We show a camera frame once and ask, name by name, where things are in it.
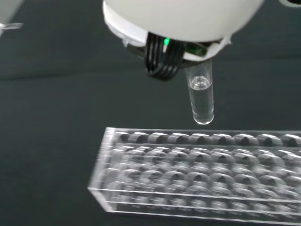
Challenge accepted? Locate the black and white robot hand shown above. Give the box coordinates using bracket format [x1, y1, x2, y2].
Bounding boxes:
[102, 0, 266, 82]

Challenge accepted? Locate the clear acrylic test tube rack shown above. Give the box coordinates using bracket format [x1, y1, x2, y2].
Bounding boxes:
[87, 127, 301, 225]

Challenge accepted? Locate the black bench cloth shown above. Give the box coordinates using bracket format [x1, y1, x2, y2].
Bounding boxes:
[0, 0, 301, 226]

